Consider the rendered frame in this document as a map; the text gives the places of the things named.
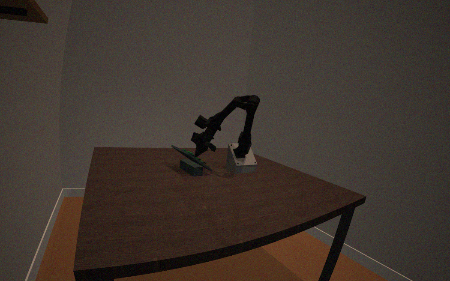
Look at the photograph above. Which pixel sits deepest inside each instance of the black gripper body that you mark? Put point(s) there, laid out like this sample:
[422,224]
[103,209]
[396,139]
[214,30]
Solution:
[207,143]

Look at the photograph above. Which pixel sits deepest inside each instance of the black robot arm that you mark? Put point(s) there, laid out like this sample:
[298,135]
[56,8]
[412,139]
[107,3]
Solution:
[248,103]

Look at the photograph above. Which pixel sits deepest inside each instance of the grey-green switch panel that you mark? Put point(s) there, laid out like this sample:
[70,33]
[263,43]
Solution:
[192,165]

